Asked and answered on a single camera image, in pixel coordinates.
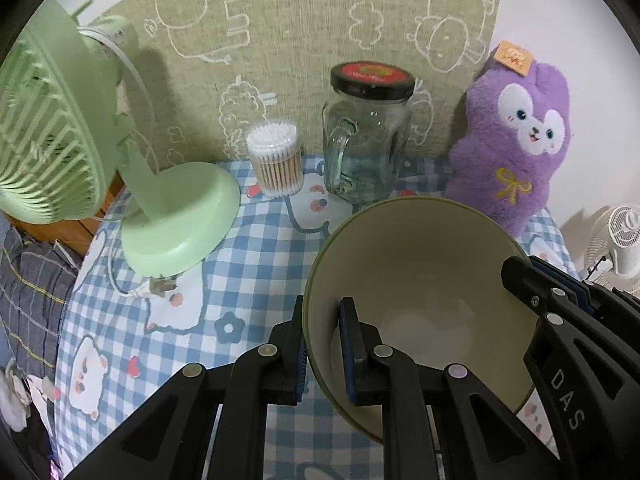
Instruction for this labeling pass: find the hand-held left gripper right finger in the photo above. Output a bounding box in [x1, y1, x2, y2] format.
[339, 296, 561, 480]

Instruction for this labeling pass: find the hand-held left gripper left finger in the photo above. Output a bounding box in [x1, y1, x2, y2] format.
[65, 294, 307, 480]

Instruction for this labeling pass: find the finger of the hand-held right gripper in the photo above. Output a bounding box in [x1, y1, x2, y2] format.
[529, 255, 601, 311]
[501, 256, 566, 317]

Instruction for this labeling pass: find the blue floral ceramic bowl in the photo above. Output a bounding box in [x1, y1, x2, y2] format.
[301, 197, 543, 446]

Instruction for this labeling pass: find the white standing fan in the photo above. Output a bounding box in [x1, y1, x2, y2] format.
[582, 204, 640, 281]

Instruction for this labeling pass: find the purple plush toy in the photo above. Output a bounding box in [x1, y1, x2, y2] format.
[444, 40, 573, 238]

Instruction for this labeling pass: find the blue checkered tablecloth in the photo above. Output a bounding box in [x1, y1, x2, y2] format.
[52, 154, 583, 480]

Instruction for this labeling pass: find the green desk fan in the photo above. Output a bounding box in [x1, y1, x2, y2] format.
[0, 0, 242, 276]

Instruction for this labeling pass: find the glass jar with black lid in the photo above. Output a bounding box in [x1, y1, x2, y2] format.
[322, 61, 417, 206]

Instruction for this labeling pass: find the cotton swab container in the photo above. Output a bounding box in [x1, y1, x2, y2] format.
[246, 121, 304, 198]

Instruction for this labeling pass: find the grey plaid blanket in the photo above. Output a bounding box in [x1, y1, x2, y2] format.
[0, 210, 83, 376]

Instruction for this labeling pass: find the white fluffy cloth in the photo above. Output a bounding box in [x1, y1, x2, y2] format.
[0, 357, 33, 433]

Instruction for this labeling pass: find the white cable with plug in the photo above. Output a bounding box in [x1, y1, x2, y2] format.
[107, 240, 181, 301]

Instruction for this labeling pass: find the green printed wall cloth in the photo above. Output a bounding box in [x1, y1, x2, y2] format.
[100, 0, 503, 166]

